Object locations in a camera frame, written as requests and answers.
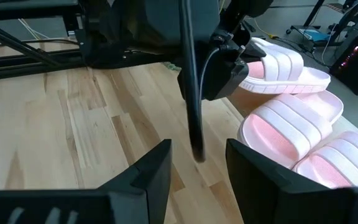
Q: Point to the black aluminium rig frame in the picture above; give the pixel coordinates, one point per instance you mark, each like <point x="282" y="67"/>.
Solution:
<point x="26" y="70"/>

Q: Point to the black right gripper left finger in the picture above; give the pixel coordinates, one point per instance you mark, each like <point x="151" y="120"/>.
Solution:
<point x="73" y="208"/>

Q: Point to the pink rubber slide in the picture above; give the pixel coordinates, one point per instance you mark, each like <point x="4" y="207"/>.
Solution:
<point x="284" y="62"/>
<point x="291" y="124"/>
<point x="346" y="155"/>

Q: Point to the blue box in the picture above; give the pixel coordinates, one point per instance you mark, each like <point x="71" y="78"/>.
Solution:
<point x="317" y="35"/>

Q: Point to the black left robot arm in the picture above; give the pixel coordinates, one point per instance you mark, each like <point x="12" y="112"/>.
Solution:
<point x="120" y="31"/>

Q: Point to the black computer tower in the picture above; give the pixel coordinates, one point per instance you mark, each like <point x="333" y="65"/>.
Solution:
<point x="353" y="68"/>

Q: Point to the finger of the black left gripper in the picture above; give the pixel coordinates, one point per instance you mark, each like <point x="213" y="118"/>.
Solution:
<point x="255" y="49"/>

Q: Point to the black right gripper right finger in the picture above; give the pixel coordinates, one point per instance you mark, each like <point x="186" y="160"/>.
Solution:
<point x="291" y="205"/>

